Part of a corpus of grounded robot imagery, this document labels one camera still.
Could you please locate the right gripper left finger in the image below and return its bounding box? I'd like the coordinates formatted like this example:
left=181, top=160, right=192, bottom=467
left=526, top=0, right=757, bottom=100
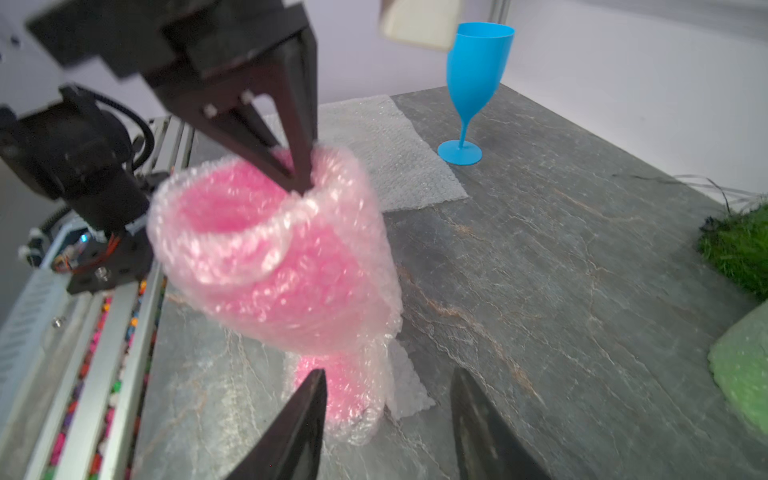
left=228, top=369, right=327, bottom=480

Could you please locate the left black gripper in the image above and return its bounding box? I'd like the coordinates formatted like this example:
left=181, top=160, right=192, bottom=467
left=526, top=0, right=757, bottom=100
left=26, top=1, right=318, bottom=195

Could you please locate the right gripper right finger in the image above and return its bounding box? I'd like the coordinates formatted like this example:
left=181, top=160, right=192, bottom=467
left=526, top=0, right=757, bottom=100
left=450, top=367, right=549, bottom=480

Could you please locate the blue plastic wine glass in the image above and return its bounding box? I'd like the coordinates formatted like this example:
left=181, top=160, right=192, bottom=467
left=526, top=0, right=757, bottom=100
left=437, top=22, right=516, bottom=166

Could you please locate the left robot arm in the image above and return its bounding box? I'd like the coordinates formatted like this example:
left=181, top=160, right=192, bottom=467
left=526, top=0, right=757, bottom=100
left=1, top=1, right=318, bottom=293

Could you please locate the artificial grass mat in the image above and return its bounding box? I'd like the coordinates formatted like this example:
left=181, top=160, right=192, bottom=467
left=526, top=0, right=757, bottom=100
left=697, top=204, right=767, bottom=301

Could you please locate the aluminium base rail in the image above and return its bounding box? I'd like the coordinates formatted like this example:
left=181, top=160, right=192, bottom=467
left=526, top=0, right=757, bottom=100
left=0, top=113, right=199, bottom=480

